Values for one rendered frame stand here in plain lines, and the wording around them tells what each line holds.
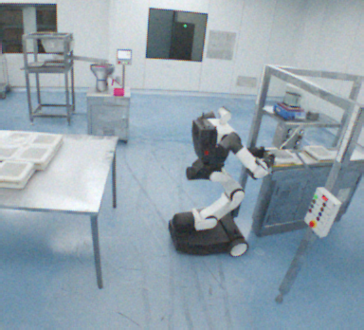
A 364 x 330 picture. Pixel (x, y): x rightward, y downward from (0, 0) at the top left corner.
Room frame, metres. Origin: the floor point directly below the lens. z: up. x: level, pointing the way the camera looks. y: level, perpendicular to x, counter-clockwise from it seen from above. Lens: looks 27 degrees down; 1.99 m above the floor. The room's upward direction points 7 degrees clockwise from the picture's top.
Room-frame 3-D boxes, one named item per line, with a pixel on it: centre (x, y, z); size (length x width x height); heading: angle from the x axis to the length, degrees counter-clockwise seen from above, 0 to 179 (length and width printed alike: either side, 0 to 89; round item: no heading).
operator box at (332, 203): (1.33, -0.90, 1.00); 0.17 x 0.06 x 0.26; 19
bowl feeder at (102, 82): (4.12, 1.25, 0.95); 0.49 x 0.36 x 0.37; 104
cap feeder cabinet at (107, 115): (4.07, 1.19, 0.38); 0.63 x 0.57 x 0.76; 104
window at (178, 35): (6.89, 0.43, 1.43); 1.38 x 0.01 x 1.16; 104
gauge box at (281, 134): (2.08, -0.85, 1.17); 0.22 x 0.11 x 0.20; 109
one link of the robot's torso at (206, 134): (2.01, -0.23, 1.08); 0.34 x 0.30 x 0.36; 19
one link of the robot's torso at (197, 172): (2.00, -0.20, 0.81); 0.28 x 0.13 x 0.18; 109
